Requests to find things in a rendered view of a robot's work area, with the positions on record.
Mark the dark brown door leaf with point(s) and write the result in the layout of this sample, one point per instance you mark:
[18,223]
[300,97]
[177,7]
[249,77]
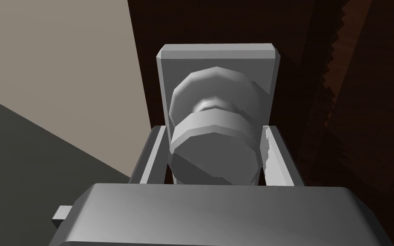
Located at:
[364,102]

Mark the grey door knob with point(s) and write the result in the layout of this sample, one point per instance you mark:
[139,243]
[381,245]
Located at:
[214,136]

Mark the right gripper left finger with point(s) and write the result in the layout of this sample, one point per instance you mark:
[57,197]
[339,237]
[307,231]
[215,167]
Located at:
[152,157]

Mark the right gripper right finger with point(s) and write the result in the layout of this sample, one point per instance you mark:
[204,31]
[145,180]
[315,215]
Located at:
[279,160]

